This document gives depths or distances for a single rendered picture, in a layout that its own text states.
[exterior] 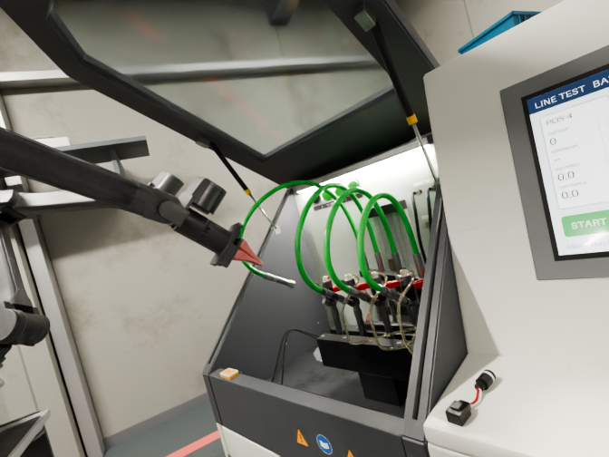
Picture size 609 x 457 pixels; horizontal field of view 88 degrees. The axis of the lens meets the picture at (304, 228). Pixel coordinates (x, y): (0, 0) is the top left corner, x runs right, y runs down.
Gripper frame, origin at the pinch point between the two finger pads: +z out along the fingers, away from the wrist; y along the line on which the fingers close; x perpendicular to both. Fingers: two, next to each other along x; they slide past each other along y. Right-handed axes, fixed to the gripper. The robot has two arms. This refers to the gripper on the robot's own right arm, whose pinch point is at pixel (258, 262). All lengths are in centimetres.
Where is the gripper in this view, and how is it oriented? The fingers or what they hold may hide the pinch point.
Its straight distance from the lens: 74.7
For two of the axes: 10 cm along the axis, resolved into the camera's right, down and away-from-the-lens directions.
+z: 7.8, 5.1, 3.7
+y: 4.0, -8.5, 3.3
